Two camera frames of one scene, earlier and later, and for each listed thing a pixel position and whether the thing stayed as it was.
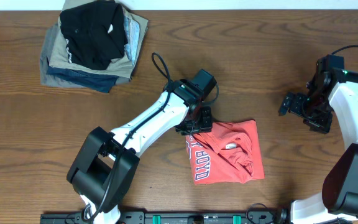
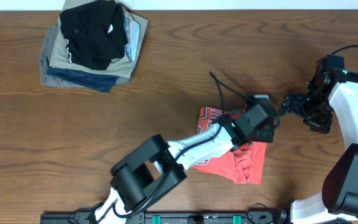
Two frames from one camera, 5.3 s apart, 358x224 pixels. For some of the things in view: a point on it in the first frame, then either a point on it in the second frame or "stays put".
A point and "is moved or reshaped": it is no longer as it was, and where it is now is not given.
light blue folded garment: [132, 30] stays put
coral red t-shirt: [230, 152] is moved or reshaped
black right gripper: [321, 124] stays put
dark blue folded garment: [90, 81] stays put
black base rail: [170, 217] stays put
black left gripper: [207, 127] to [270, 133]
